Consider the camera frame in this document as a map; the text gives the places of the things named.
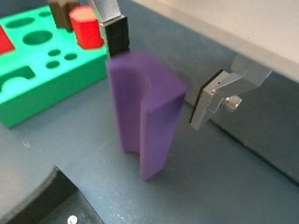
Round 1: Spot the purple arch block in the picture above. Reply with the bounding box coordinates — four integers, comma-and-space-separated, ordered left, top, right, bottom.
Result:
107, 51, 187, 180

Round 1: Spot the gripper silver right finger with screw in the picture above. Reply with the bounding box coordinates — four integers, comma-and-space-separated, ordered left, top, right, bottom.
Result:
190, 55, 273, 130

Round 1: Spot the red octagonal prism block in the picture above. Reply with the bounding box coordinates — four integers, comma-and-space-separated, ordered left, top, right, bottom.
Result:
70, 6, 104, 50

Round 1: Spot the brown star block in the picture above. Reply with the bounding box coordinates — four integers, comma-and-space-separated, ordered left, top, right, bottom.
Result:
48, 0, 80, 32

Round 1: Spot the red square block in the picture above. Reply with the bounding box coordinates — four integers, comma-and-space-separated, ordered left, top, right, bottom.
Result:
0, 25, 15, 55

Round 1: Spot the green shape sorter board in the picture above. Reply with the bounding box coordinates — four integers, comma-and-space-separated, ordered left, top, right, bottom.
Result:
0, 6, 107, 128

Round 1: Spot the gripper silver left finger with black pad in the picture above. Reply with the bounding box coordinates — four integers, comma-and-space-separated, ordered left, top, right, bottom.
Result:
88, 0, 130, 56

